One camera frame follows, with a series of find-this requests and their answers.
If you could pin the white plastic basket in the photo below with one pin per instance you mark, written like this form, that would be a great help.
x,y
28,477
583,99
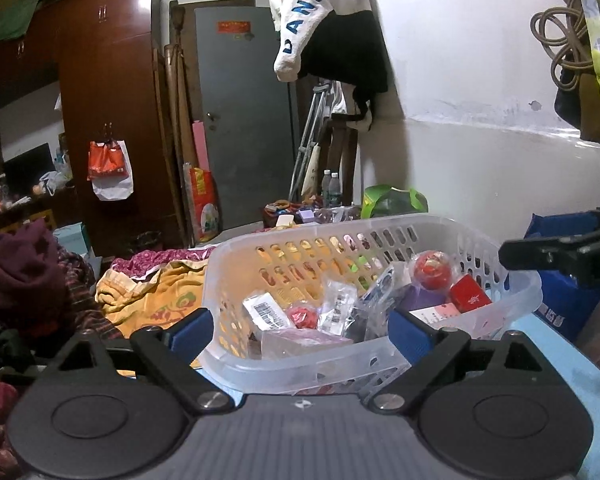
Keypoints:
x,y
330,225

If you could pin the clear barcode packet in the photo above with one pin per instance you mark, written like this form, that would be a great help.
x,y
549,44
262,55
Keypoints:
x,y
339,305

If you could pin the metal crutches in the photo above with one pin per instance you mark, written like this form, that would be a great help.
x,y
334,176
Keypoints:
x,y
310,135

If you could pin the black monitor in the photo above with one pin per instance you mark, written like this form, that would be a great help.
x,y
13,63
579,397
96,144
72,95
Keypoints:
x,y
27,167

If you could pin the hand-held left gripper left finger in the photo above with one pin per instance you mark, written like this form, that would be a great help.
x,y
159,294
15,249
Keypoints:
x,y
192,330

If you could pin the red round tin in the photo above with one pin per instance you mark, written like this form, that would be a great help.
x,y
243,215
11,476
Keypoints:
x,y
431,271

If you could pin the red rubber band ball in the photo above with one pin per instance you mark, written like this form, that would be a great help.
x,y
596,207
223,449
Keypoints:
x,y
302,317

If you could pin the orange white plastic bag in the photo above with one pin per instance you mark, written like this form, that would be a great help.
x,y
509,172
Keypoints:
x,y
109,165

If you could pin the white barcode box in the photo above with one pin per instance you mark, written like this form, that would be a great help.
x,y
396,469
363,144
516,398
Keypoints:
x,y
266,312

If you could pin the grey metal door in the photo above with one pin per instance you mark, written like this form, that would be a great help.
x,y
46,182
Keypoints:
x,y
245,120

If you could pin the red box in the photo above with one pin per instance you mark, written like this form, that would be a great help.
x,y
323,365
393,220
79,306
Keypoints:
x,y
470,294

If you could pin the brown wooden wardrobe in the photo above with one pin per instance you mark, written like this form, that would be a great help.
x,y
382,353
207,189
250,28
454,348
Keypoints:
x,y
110,100

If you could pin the blue white box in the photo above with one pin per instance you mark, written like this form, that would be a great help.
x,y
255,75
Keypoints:
x,y
380,287

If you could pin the pink white tissue pack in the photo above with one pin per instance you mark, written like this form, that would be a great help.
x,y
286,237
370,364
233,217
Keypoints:
x,y
305,345

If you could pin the yellow orange towel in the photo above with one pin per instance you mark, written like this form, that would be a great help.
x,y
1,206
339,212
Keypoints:
x,y
150,300

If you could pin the wooden planks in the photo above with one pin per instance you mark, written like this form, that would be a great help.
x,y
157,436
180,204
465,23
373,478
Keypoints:
x,y
175,110

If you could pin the red yellow sack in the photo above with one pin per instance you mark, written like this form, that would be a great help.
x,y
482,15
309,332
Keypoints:
x,y
204,205

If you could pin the clear water bottle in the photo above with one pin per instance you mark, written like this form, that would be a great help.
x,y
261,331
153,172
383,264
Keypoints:
x,y
327,187
335,190

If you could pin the green white sack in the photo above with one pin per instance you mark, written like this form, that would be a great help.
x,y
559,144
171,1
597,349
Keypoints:
x,y
395,202

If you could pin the blue tote bag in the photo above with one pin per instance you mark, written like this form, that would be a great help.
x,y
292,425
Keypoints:
x,y
560,305

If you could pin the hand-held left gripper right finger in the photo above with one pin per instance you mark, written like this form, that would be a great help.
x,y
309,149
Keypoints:
x,y
410,330

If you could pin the maroon clothes pile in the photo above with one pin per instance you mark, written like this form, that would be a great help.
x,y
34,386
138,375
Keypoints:
x,y
20,270

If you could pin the pink white box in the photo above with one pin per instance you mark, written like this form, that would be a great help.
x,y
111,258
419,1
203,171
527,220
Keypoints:
x,y
437,316

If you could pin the white black hanging jacket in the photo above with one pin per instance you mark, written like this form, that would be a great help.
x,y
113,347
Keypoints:
x,y
345,45

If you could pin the pink board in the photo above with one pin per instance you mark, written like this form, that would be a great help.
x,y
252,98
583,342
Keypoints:
x,y
201,145

